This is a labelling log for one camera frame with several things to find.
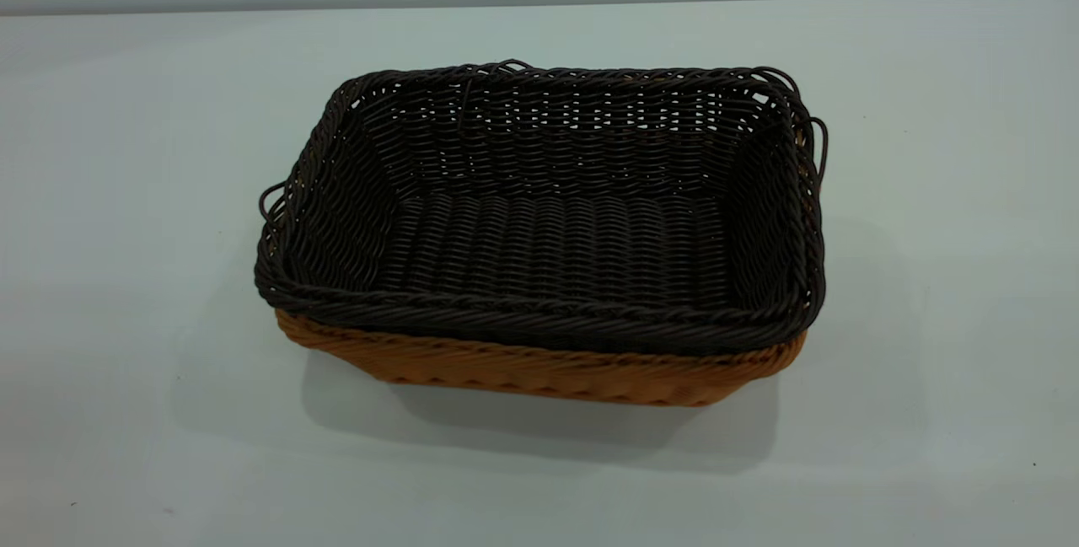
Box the orange wicker basket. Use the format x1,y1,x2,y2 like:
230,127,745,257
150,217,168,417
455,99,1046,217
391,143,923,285
276,127,824,408

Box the dark brown wicker basket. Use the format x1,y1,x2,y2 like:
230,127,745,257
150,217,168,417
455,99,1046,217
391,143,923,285
255,59,829,355

